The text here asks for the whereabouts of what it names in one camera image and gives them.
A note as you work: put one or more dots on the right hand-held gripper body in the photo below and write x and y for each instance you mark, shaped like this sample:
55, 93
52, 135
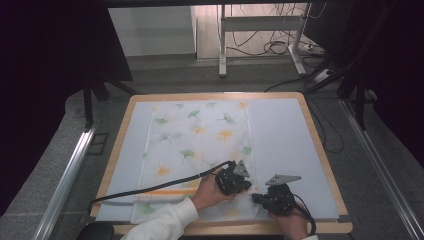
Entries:
281, 200

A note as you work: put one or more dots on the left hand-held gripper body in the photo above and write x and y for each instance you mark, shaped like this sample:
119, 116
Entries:
230, 181

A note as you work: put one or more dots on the white leaf-print pillowcase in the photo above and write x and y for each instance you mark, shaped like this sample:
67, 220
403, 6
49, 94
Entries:
193, 143

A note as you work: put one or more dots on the person's left hand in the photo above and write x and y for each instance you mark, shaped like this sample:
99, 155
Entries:
206, 191

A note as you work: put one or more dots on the person's right hand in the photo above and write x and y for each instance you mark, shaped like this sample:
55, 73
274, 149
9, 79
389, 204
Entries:
293, 225

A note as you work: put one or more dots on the white table mat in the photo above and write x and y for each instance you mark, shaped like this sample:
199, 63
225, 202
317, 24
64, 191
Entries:
286, 133

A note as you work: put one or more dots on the grey table corner clip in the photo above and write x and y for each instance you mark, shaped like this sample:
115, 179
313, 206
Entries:
345, 219

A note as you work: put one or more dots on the wooden table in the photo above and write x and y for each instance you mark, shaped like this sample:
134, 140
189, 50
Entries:
216, 96

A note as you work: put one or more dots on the black metal stand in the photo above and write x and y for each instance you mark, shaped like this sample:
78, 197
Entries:
88, 106
360, 96

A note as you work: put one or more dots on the white power strip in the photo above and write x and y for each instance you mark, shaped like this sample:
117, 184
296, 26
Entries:
322, 75

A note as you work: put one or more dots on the dark floor vent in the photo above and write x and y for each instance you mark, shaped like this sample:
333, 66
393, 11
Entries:
98, 143

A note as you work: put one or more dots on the dark rounded object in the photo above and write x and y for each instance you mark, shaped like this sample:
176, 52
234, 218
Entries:
95, 231

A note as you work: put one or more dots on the white cabinet panel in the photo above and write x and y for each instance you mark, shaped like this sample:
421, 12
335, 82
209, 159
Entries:
150, 30

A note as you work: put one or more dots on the aluminium rail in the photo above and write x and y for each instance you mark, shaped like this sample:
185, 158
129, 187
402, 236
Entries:
380, 166
66, 176

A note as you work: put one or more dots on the white desk frame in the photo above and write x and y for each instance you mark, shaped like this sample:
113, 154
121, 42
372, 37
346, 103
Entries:
260, 23

